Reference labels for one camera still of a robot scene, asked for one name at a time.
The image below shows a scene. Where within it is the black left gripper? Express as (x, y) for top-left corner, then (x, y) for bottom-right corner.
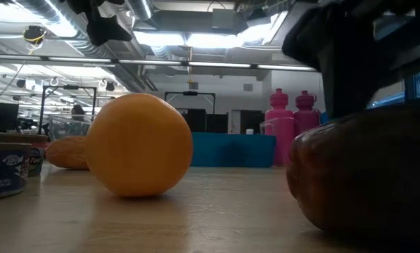
(68, 0), (133, 47)

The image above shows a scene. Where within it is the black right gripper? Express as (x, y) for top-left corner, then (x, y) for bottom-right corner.
(281, 0), (420, 121)

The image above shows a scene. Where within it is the dark magenta plastic bottle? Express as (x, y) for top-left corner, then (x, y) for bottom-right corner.
(293, 90), (322, 136)

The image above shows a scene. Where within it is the bright pink plastic bottle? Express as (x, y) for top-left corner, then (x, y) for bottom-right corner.
(265, 88), (295, 167)

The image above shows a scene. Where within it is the dark maroon toy food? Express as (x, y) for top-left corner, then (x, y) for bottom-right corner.
(286, 104), (420, 245)

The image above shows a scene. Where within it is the smooth orange toy ball fruit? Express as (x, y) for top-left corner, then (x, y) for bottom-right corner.
(85, 92), (194, 198)

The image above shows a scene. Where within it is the brown-orange toy potato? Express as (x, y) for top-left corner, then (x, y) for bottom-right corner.
(45, 136), (90, 171)

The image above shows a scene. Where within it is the gold-lid tuna can red band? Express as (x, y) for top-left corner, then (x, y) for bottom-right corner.
(0, 131), (49, 179)

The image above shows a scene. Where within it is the dark blue label tuna can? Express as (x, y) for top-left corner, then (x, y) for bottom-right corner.
(0, 142), (32, 202)

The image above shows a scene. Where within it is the long LED light bar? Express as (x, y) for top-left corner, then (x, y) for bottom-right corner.
(0, 53), (319, 73)

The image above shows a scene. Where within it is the person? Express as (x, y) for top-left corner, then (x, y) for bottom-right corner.
(70, 104), (86, 122)

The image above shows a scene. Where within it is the clear plastic container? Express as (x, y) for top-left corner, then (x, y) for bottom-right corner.
(49, 114), (91, 141)
(260, 117), (298, 167)

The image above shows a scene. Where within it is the black cabinet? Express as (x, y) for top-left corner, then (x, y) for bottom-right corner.
(181, 108), (229, 134)
(239, 109), (267, 134)

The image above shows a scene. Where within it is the dark computer monitor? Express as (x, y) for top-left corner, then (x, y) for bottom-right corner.
(0, 101), (20, 133)

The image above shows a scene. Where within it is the teal plastic bin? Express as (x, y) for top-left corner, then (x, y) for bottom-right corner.
(190, 132), (276, 168)

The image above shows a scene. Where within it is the silver ventilation duct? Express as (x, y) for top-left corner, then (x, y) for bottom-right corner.
(15, 0), (158, 93)

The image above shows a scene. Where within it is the black yellow cable reel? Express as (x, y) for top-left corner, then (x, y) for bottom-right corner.
(22, 25), (48, 46)

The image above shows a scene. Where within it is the large black station frame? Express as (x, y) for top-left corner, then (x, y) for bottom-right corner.
(38, 84), (98, 135)

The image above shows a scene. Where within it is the small black station frame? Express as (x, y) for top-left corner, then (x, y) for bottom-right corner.
(164, 91), (217, 114)

